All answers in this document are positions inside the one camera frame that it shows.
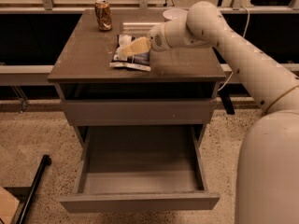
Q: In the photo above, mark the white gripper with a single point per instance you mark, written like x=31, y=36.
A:
x=157, y=37

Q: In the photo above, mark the blue chip bag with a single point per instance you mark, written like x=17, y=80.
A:
x=137, y=62

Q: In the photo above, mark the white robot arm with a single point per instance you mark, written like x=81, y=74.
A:
x=267, y=184

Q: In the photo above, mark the grey drawer cabinet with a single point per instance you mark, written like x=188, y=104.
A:
x=82, y=71

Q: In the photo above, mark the closed grey upper drawer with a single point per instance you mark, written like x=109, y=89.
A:
x=138, y=112

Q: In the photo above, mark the open grey lower drawer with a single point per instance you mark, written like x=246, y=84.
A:
x=140, y=168

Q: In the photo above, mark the white bowl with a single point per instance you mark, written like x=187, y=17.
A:
x=174, y=13

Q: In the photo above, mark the crushed brown soda can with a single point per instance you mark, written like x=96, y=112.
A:
x=103, y=15

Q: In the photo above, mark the black table leg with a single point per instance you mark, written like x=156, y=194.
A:
x=227, y=102

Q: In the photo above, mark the black metal bar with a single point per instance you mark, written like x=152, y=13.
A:
x=45, y=161

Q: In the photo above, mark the wooden board corner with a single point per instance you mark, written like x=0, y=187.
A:
x=8, y=206

